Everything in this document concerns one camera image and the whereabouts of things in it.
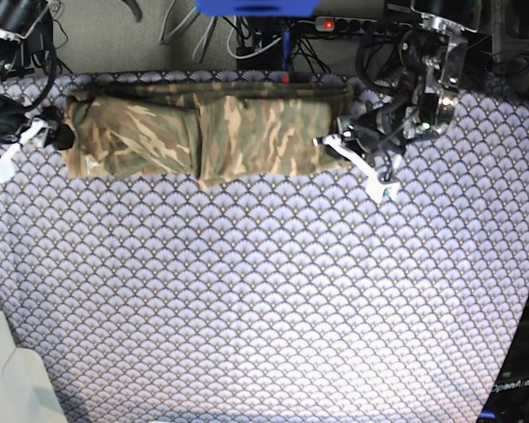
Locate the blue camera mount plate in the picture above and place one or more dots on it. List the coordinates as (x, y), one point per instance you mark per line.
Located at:
(257, 8)

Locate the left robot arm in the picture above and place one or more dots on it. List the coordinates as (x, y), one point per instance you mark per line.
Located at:
(431, 52)

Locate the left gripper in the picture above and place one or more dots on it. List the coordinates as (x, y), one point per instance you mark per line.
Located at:
(373, 132)

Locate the camouflage T-shirt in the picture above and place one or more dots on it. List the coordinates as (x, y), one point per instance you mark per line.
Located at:
(217, 132)

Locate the black power strip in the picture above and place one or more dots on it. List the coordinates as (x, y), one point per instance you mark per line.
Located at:
(354, 26)

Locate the purple fan-pattern tablecloth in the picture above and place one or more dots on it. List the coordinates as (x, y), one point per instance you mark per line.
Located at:
(276, 298)

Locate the black OpenArm box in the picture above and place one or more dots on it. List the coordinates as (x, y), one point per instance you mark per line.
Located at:
(509, 398)

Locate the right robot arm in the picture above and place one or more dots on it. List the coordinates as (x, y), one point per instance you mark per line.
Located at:
(18, 21)

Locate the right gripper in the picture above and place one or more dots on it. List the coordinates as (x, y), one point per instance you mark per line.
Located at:
(43, 130)

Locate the white plastic bin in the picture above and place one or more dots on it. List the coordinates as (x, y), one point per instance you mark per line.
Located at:
(26, 393)

